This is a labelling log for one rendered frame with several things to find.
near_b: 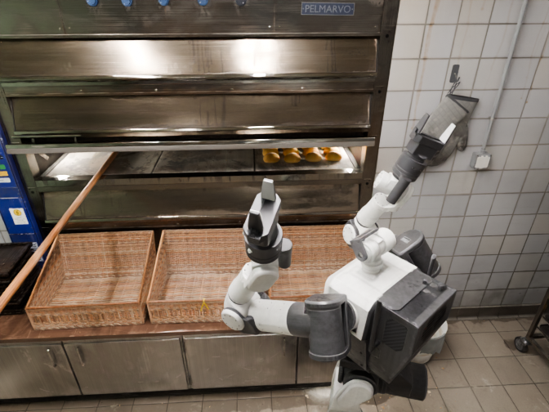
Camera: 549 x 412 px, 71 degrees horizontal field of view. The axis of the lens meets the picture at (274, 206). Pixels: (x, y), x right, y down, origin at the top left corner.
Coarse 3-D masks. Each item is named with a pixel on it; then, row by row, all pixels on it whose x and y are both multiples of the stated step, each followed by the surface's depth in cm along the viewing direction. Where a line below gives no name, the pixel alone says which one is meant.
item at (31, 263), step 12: (96, 180) 206; (84, 192) 192; (72, 204) 182; (60, 228) 167; (48, 240) 157; (36, 252) 150; (24, 276) 139; (12, 288) 133; (0, 300) 128; (0, 312) 126
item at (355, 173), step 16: (48, 176) 214; (64, 176) 214; (80, 176) 214; (112, 176) 214; (128, 176) 214; (144, 176) 214; (160, 176) 214; (176, 176) 214; (192, 176) 214; (208, 176) 214; (224, 176) 215; (240, 176) 215; (256, 176) 216; (272, 176) 216; (288, 176) 217; (304, 176) 217; (320, 176) 218; (336, 176) 218; (352, 176) 219
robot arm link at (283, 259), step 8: (288, 240) 94; (288, 248) 92; (248, 256) 91; (280, 256) 95; (288, 256) 95; (256, 264) 93; (264, 264) 93; (272, 264) 93; (280, 264) 98; (288, 264) 98
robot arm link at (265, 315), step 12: (264, 300) 112; (276, 300) 111; (228, 312) 110; (252, 312) 110; (264, 312) 108; (276, 312) 105; (228, 324) 114; (240, 324) 110; (252, 324) 110; (264, 324) 107; (276, 324) 104
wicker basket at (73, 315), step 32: (64, 256) 227; (96, 256) 228; (128, 256) 230; (64, 288) 222; (96, 288) 222; (128, 288) 222; (32, 320) 193; (64, 320) 195; (96, 320) 196; (128, 320) 198
